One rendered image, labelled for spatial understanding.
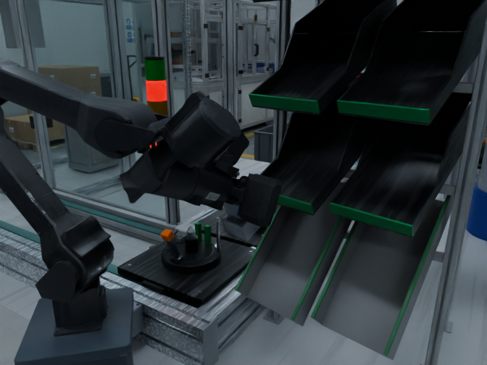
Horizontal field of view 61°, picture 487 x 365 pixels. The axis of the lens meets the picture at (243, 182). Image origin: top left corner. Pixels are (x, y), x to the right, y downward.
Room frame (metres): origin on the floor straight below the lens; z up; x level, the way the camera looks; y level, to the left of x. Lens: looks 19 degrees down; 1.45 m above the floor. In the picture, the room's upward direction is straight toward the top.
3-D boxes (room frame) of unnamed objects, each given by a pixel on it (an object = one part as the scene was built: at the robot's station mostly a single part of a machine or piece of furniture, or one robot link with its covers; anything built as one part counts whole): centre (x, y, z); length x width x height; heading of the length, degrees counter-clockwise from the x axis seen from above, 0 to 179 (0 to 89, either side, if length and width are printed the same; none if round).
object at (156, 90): (1.05, 0.22, 1.33); 0.05 x 0.05 x 0.05
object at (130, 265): (0.85, 0.12, 0.96); 0.24 x 0.24 x 0.02; 58
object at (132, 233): (1.03, 0.36, 0.91); 0.84 x 0.28 x 0.10; 58
